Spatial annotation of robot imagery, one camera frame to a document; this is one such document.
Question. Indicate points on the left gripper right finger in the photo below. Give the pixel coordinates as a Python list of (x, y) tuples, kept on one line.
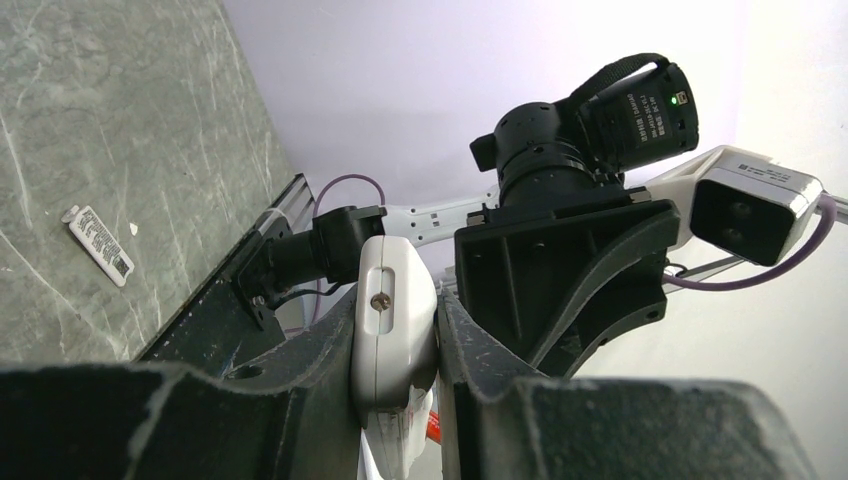
[(502, 419)]

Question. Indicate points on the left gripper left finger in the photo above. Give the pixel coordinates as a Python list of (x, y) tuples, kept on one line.
[(285, 415)]

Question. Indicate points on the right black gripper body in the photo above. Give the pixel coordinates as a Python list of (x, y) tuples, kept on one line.
[(562, 203)]

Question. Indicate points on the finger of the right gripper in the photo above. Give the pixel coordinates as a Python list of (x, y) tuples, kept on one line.
[(553, 290)]

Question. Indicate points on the orange red AA battery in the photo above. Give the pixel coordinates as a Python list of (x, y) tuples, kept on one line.
[(433, 430)]

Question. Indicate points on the white remote control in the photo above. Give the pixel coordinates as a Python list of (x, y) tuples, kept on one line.
[(395, 352)]

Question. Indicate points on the white battery cover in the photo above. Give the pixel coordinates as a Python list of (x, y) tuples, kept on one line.
[(101, 245)]

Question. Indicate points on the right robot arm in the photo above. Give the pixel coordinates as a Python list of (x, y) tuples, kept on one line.
[(633, 112)]

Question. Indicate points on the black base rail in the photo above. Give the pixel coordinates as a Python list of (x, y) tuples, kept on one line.
[(216, 330)]

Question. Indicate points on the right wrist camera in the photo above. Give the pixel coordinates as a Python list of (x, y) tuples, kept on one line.
[(740, 202)]

